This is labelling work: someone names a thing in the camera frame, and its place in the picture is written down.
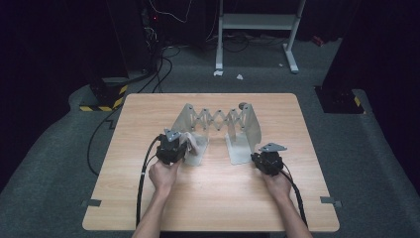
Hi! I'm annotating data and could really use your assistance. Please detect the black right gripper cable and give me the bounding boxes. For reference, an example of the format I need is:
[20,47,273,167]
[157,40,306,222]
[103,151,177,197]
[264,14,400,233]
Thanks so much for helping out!
[281,163,310,230]

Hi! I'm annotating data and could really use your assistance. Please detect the black yellow striped base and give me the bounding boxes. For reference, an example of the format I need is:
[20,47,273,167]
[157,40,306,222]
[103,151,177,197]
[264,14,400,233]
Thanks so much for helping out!
[315,86,367,115]
[78,77,129,112]

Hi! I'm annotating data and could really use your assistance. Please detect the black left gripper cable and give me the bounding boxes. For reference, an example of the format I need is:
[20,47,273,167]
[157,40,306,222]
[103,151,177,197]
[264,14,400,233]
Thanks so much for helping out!
[135,134,165,230]

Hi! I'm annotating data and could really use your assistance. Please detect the white metal stand frame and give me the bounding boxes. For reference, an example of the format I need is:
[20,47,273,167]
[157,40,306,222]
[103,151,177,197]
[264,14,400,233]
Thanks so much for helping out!
[215,0,306,74]

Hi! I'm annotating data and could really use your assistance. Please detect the person's left hand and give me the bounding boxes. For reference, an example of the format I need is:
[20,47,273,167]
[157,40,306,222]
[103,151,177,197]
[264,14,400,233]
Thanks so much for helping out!
[148,160,181,196]

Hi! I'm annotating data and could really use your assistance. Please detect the expandable metal bookend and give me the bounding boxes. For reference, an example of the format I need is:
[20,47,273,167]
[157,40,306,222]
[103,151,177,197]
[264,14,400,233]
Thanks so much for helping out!
[171,102,263,167]

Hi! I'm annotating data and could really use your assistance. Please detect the person's right hand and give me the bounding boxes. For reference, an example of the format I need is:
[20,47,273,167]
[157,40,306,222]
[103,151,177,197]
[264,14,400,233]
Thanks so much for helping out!
[262,171,293,203]

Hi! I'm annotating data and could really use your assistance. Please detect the bundle of black cables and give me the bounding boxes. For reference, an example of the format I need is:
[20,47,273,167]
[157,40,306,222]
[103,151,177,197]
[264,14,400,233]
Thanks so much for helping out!
[137,45,182,94]

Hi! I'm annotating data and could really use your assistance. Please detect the dark equipment tower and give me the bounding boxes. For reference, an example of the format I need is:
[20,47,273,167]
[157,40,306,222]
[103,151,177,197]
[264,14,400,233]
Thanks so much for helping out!
[107,0,159,73]

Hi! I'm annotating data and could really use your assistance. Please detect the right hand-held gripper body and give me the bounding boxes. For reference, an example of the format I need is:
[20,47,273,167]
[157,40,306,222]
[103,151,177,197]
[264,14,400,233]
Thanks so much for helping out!
[256,142,287,177]

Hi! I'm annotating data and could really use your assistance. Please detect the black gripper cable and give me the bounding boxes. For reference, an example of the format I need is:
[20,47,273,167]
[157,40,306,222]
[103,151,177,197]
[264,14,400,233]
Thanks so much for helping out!
[135,134,165,230]
[281,163,310,230]

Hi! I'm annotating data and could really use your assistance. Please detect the grey tape piece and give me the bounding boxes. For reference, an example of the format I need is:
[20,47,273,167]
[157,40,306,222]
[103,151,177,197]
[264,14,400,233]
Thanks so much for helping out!
[320,195,343,208]
[81,198,102,208]

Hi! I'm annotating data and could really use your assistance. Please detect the black floor cable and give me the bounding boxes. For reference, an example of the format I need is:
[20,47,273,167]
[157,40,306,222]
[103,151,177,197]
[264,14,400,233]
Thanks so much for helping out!
[86,105,125,177]

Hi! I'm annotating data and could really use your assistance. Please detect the thin white wire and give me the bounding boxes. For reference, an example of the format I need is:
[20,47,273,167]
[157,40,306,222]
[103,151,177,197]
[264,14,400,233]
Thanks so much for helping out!
[148,0,194,25]

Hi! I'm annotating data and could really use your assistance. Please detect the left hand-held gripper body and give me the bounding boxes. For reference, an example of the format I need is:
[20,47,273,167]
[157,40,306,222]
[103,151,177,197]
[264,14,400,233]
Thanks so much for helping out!
[155,128,189,166]

